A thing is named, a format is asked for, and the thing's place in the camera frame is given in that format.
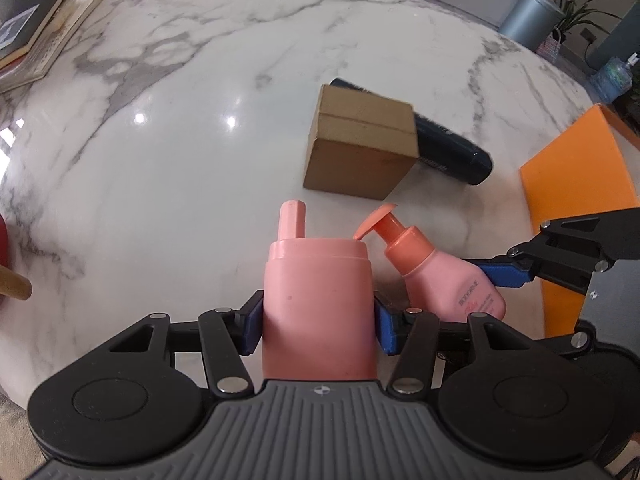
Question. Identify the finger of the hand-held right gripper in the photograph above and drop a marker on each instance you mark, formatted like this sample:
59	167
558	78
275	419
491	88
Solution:
580	346
500	272

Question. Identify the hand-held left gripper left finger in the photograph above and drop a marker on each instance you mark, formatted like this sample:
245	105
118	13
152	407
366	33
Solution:
254	325

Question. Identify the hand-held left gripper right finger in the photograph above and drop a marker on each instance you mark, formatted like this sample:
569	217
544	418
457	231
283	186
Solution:
386	327

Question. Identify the pink pump bottle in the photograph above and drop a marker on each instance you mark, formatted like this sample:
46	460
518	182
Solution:
440	280

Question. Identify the pink bottle with spout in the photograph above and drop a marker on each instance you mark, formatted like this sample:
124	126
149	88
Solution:
315	310

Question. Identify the black cylindrical bottle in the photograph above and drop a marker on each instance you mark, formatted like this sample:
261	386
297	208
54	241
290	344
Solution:
450	152

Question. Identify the small brown cardboard box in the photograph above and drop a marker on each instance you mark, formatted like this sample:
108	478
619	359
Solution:
360	150

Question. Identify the blue water jug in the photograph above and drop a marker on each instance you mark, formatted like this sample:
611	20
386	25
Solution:
612	80

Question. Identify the pale gift bag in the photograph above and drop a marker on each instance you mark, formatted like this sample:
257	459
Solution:
549	44

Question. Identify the grey trash can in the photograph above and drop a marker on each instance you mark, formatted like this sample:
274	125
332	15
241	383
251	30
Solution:
530	17

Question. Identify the person's white clothing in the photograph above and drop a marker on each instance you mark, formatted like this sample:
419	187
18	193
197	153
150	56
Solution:
12	435

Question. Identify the tall green potted plant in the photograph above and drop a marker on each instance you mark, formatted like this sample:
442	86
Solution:
580	5

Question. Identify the stack of books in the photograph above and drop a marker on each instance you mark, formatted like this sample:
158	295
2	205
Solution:
67	35

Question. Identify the dark covered book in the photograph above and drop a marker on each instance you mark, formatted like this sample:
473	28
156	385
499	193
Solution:
25	20

